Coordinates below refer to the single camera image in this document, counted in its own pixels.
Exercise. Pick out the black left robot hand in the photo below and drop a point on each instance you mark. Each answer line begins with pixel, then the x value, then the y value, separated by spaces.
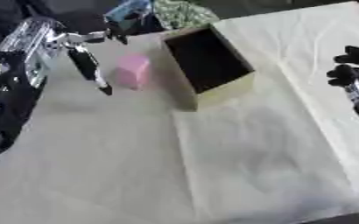
pixel 87 65

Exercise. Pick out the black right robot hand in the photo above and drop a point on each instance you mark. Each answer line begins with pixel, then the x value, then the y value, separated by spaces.
pixel 347 73

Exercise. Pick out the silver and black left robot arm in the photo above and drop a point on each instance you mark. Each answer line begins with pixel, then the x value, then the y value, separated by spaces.
pixel 19 67

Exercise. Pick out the tan cardboard box black inside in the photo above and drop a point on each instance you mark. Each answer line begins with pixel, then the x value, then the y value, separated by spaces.
pixel 208 61

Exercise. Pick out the pink block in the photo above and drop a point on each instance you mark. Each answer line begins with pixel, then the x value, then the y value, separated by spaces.
pixel 131 71

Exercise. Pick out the blue and white package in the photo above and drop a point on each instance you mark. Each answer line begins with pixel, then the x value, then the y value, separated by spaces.
pixel 126 13

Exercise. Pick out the green patterned bag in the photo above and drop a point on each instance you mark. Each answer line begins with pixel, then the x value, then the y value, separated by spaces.
pixel 180 13

